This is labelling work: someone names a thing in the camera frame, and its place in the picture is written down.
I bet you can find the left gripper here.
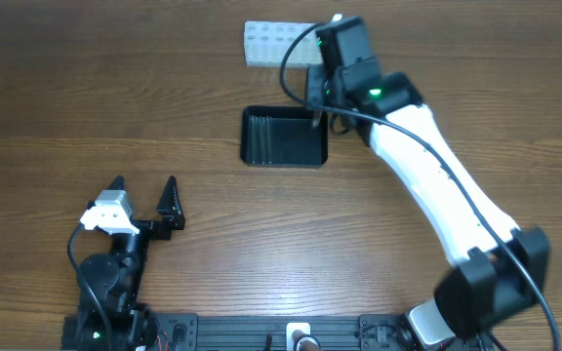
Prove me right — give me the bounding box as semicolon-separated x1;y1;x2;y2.
107;175;186;241

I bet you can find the black tray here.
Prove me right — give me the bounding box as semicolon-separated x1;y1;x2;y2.
239;104;330;170

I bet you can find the white test tube rack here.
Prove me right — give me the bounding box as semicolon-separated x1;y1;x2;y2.
243;19;326;69

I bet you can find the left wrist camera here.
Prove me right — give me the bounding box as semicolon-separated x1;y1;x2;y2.
79;189;141;237

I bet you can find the black cable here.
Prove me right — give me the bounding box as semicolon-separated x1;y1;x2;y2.
279;21;562;351
66;223;114;351

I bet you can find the mounting rail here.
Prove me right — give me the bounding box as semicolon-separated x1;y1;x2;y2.
60;313;497;351

